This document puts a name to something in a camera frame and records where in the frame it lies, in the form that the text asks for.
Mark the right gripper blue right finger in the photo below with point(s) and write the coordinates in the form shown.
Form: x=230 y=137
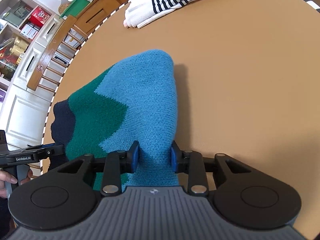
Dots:
x=192 y=164

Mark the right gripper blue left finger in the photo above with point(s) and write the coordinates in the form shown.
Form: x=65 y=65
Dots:
x=117 y=163

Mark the blue green knit cardigan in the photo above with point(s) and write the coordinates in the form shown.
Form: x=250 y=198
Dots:
x=134 y=100

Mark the person left hand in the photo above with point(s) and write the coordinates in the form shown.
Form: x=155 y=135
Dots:
x=6 y=177

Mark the white sideboard cabinet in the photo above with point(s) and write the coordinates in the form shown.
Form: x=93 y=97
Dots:
x=24 y=111

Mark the right wooden chair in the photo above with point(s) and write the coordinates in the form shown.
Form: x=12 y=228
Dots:
x=57 y=56

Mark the open wooden shelf unit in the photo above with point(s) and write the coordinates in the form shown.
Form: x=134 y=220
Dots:
x=21 y=22

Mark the green plastic basket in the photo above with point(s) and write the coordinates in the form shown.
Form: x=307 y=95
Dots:
x=75 y=8

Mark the wooden drawer cabinet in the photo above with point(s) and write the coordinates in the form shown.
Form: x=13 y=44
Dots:
x=94 y=13

